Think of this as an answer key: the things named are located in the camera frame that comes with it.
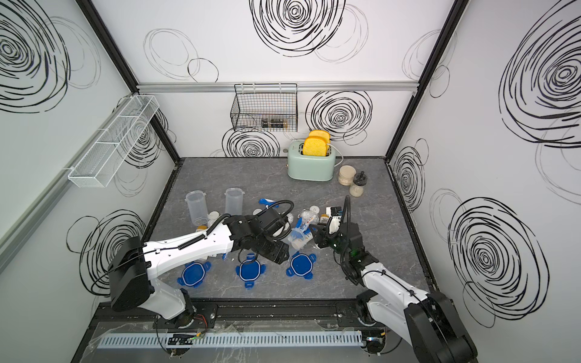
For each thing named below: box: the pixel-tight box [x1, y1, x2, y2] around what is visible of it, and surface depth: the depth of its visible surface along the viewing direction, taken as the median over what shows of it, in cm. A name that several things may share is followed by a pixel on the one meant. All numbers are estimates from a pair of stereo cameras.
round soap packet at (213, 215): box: [207, 210, 221, 221], surface depth 100 cm
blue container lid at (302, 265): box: [285, 251, 317, 280], surface depth 86 cm
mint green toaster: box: [285, 139, 336, 182], surface depth 105 cm
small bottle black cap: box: [349, 170, 368, 198], surface depth 106 cm
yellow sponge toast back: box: [307, 130, 331, 143], surface depth 102 cm
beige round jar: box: [338, 164, 357, 187], surface depth 110 cm
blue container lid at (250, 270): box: [236, 253, 267, 290], surface depth 84 cm
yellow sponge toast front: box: [302, 136, 328, 157], surface depth 101 cm
